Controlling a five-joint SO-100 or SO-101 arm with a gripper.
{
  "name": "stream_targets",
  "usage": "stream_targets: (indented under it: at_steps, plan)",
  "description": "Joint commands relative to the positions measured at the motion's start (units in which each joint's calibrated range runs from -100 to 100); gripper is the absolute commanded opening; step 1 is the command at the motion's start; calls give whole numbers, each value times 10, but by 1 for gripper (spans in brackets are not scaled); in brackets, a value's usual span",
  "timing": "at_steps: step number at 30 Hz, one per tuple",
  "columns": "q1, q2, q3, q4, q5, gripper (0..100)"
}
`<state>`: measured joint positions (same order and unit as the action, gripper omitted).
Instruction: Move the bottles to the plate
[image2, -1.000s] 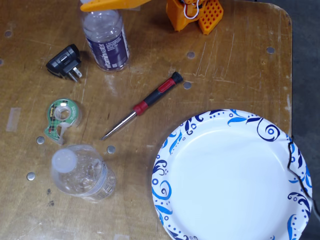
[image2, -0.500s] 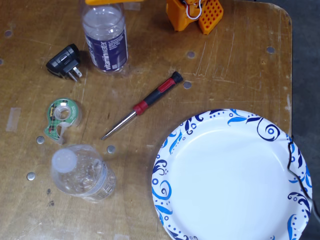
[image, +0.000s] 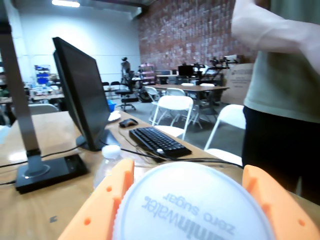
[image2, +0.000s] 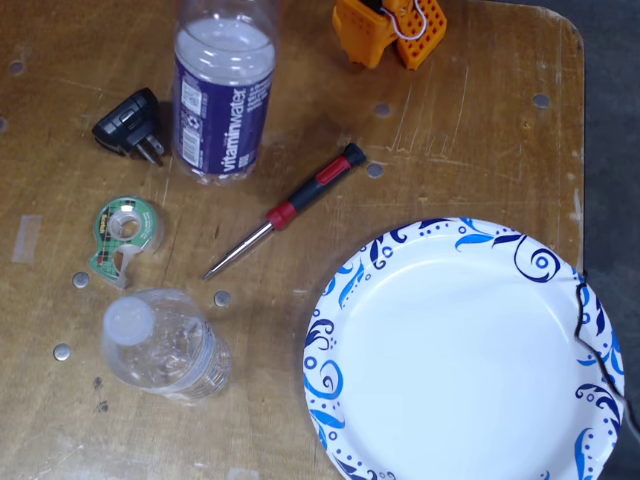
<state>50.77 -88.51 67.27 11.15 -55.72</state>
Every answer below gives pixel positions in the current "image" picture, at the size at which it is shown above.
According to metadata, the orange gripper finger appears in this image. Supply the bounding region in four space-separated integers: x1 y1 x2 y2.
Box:
242 164 320 240
57 158 136 240

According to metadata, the clear plastic water bottle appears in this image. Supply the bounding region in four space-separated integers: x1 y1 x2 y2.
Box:
92 144 141 193

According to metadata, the vitaminwater bottle with purple label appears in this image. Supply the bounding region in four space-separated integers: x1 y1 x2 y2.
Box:
111 161 277 240

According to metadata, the bare forearm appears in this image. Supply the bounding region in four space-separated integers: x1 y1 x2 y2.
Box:
231 0 320 54

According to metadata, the small white plate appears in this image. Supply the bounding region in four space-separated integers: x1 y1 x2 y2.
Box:
107 110 122 123

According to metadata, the grey black desk lamp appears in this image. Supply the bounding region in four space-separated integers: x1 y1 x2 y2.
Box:
0 0 89 195

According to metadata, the black keyboard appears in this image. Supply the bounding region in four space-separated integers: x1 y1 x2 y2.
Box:
128 126 193 159

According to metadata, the black computer mouse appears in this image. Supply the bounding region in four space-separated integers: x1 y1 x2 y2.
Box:
118 118 139 128

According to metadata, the white folding chair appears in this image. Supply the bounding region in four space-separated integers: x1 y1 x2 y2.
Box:
203 104 247 167
149 95 195 141
28 103 60 116

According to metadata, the black office chair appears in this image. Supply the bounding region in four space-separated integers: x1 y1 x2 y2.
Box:
115 71 138 112

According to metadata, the black computer monitor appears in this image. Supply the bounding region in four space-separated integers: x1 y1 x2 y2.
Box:
51 36 121 152

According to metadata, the person in green shirt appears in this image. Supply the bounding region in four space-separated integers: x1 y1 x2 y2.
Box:
241 0 320 206

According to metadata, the large cardboard box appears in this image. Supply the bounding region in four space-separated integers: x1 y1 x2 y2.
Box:
221 62 256 106

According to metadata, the blue storage bin shelf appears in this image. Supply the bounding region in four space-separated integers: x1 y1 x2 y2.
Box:
34 64 52 86

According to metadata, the brown folding table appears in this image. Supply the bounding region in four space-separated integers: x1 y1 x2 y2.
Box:
144 84 230 107

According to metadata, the small black background monitor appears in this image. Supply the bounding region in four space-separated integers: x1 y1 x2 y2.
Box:
178 65 195 77

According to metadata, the ceiling light panel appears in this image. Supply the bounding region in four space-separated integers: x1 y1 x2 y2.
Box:
51 0 81 8

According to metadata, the black monitor power cable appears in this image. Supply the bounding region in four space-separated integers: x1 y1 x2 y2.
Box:
0 145 83 168

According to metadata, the thick black desk cable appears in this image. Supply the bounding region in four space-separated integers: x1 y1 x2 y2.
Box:
119 147 244 169

